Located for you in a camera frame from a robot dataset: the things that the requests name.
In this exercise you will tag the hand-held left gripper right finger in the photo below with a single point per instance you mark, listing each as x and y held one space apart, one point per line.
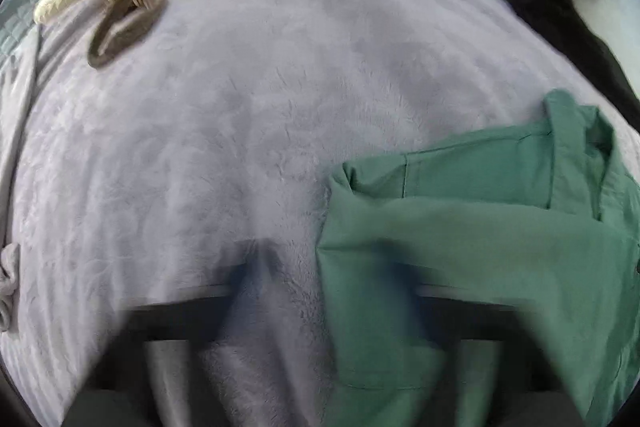
402 287

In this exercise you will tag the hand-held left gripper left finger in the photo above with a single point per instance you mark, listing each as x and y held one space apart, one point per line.
236 287

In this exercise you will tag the green shirt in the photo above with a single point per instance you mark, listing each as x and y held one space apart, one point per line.
475 232

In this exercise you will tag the grey fluffy blanket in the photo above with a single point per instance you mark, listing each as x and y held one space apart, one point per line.
275 107

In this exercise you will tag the light grey cloth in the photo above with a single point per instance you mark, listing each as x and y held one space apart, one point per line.
9 277

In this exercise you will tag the grey bed sheet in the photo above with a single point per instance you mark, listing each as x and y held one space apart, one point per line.
17 107

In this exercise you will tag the black cloth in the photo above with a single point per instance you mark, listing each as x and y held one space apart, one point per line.
560 22

